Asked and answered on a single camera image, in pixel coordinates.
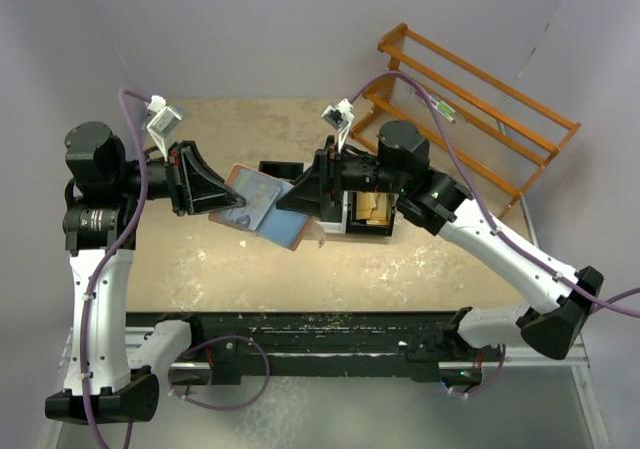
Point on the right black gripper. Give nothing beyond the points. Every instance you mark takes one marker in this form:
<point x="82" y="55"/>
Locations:
<point x="325" y="177"/>

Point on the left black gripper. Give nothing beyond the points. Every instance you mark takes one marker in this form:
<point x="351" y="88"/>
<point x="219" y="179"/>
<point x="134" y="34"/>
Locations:
<point x="196" y="187"/>

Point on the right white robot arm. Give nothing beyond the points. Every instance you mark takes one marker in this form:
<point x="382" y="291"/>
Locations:
<point x="557" y="296"/>

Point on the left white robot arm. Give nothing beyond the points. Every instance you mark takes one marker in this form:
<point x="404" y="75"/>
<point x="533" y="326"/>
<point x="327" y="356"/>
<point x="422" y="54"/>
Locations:
<point x="105" y="383"/>

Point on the black bin with silver cards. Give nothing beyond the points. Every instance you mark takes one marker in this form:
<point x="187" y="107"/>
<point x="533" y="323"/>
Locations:
<point x="288" y="171"/>

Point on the white bin with black cards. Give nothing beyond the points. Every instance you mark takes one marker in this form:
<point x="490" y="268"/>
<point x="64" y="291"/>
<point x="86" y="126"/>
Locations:
<point x="334" y="220"/>

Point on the black bin with gold cards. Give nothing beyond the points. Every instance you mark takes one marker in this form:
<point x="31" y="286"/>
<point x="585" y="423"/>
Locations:
<point x="355" y="227"/>

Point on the gold cards pile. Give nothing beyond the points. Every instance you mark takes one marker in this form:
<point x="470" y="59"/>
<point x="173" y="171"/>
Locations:
<point x="372" y="209"/>

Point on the markers on rack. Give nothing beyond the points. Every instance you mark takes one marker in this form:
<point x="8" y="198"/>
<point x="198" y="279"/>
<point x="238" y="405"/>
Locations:
<point x="446" y="111"/>

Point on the orange wooden rack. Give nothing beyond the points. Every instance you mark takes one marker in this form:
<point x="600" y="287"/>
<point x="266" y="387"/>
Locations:
<point x="504" y="136"/>

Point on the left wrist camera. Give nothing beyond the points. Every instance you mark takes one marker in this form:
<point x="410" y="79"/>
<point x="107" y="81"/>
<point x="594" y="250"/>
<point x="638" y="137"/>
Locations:
<point x="164" y="118"/>

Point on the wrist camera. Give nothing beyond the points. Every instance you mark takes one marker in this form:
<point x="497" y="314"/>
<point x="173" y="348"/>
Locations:
<point x="341" y="118"/>
<point x="164" y="118"/>

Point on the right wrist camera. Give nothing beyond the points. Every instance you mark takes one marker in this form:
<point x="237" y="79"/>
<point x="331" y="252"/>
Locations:
<point x="341" y="118"/>

